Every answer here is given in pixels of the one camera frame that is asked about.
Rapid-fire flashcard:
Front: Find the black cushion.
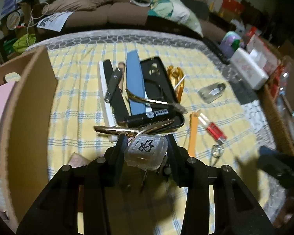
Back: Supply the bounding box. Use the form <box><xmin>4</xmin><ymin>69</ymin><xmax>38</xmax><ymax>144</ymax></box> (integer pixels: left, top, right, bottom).
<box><xmin>181</xmin><ymin>0</ymin><xmax>209</xmax><ymax>20</ymax></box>

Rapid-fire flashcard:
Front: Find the blue nail buffer block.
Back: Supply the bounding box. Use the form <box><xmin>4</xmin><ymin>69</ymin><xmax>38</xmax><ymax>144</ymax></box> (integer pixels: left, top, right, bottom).
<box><xmin>126</xmin><ymin>51</ymin><xmax>152</xmax><ymax>116</ymax></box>

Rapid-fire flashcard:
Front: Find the pink windowed box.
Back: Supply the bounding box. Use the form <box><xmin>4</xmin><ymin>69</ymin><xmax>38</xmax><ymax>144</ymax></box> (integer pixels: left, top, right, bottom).
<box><xmin>0</xmin><ymin>81</ymin><xmax>17</xmax><ymax>164</ymax></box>

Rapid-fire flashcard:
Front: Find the white nail file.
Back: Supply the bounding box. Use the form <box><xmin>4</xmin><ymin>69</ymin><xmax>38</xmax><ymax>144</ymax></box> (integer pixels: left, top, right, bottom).
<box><xmin>98</xmin><ymin>61</ymin><xmax>117</xmax><ymax>142</ymax></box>

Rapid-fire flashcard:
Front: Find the white tissue box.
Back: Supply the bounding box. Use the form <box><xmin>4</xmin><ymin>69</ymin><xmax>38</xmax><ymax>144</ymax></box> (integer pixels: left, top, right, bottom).
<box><xmin>230</xmin><ymin>48</ymin><xmax>269</xmax><ymax>90</ymax></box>

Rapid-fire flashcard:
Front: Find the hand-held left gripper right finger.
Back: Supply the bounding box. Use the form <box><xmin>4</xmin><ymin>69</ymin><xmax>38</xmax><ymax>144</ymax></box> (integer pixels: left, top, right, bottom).
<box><xmin>165</xmin><ymin>133</ymin><xmax>276</xmax><ymax>235</ymax></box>

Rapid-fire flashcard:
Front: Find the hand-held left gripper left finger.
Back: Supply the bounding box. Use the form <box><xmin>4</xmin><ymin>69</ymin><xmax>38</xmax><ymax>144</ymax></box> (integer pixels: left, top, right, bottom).
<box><xmin>16</xmin><ymin>134</ymin><xmax>129</xmax><ymax>235</ymax></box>

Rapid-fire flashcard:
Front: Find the brown cardboard box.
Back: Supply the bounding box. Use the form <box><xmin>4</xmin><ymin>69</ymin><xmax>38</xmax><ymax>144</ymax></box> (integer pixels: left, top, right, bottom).
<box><xmin>0</xmin><ymin>45</ymin><xmax>58</xmax><ymax>230</ymax></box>

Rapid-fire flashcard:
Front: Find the green bag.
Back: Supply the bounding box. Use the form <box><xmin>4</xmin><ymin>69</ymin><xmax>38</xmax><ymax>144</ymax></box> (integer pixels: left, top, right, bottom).
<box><xmin>4</xmin><ymin>33</ymin><xmax>37</xmax><ymax>54</ymax></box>

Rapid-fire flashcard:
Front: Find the black phone case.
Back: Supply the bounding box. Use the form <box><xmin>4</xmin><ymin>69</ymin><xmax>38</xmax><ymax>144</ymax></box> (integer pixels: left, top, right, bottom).
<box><xmin>139</xmin><ymin>56</ymin><xmax>185</xmax><ymax>129</ymax></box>

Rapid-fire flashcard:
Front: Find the black pocket knife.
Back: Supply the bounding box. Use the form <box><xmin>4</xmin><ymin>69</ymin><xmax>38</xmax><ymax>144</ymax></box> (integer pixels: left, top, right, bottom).
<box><xmin>104</xmin><ymin>68</ymin><xmax>124</xmax><ymax>103</ymax></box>

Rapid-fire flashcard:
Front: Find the gold cuticle nipper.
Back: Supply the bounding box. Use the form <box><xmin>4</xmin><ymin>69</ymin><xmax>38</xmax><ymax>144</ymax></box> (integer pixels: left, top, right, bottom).
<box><xmin>125</xmin><ymin>88</ymin><xmax>188</xmax><ymax>114</ymax></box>

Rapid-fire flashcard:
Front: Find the small clear plastic box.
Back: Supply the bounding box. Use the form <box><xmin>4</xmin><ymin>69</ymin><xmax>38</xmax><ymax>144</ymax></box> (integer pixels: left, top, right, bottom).
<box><xmin>124</xmin><ymin>135</ymin><xmax>169</xmax><ymax>170</ymax></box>

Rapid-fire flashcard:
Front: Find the purple round container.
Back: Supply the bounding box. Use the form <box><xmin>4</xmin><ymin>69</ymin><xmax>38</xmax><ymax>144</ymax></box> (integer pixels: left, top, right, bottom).
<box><xmin>220</xmin><ymin>31</ymin><xmax>243</xmax><ymax>55</ymax></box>

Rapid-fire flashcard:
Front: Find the white cotton swab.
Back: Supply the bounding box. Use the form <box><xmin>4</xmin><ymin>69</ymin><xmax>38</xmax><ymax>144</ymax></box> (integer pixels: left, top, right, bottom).
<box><xmin>173</xmin><ymin>76</ymin><xmax>186</xmax><ymax>89</ymax></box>

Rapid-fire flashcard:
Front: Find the clear glass bottle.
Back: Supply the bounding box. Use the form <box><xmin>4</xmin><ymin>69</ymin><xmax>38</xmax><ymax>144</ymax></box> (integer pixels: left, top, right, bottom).
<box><xmin>198</xmin><ymin>82</ymin><xmax>227</xmax><ymax>103</ymax></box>

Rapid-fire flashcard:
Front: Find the brown cushion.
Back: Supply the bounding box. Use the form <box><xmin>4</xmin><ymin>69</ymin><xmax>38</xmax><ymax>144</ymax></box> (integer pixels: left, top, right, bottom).
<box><xmin>42</xmin><ymin>0</ymin><xmax>114</xmax><ymax>14</ymax></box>

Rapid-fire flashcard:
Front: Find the patterned nail file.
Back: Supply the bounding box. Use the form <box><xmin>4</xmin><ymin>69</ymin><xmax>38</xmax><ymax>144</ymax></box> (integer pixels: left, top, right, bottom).
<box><xmin>4</xmin><ymin>72</ymin><xmax>22</xmax><ymax>82</ymax></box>

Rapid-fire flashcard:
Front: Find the red box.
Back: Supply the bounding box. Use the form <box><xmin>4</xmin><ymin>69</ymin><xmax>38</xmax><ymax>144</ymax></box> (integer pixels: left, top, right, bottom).
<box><xmin>222</xmin><ymin>0</ymin><xmax>245</xmax><ymax>17</ymax></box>

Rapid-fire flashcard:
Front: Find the brown sofa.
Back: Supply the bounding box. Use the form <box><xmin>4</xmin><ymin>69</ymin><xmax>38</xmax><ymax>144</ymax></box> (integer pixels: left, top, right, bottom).
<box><xmin>43</xmin><ymin>0</ymin><xmax>233</xmax><ymax>38</ymax></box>

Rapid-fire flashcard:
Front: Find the black nail file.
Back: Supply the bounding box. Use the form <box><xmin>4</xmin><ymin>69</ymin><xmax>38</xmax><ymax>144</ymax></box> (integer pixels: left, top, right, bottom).
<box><xmin>102</xmin><ymin>59</ymin><xmax>131</xmax><ymax>125</ymax></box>

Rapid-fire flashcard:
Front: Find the black cosmetic tube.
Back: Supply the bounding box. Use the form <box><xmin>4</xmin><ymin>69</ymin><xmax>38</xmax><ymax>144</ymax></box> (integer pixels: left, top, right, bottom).
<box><xmin>124</xmin><ymin>108</ymin><xmax>177</xmax><ymax>128</ymax></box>

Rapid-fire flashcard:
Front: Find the floral pillow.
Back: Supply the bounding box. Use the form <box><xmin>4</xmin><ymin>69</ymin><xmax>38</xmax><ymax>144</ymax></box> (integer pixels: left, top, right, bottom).
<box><xmin>144</xmin><ymin>0</ymin><xmax>204</xmax><ymax>36</ymax></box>

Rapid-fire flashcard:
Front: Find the beige lip gloss tube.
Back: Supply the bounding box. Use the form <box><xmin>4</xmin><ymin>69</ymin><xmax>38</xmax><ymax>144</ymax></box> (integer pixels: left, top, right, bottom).
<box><xmin>118</xmin><ymin>62</ymin><xmax>126</xmax><ymax>93</ymax></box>

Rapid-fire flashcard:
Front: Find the orange handled tool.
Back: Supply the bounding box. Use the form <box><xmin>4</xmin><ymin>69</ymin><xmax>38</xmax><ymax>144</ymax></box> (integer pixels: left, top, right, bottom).
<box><xmin>187</xmin><ymin>111</ymin><xmax>201</xmax><ymax>157</ymax></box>

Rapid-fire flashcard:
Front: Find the wicker basket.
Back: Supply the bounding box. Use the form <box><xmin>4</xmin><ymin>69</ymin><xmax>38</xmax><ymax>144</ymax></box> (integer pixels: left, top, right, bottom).
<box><xmin>258</xmin><ymin>78</ymin><xmax>294</xmax><ymax>156</ymax></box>

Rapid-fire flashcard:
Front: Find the printed paper sheet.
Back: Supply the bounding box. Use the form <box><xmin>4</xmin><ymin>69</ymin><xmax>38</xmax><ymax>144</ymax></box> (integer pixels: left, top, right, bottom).
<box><xmin>36</xmin><ymin>12</ymin><xmax>74</xmax><ymax>32</ymax></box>

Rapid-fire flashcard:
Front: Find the round white disc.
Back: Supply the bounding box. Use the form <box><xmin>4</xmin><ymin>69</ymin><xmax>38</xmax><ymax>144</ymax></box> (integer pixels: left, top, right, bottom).
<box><xmin>6</xmin><ymin>8</ymin><xmax>25</xmax><ymax>28</ymax></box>

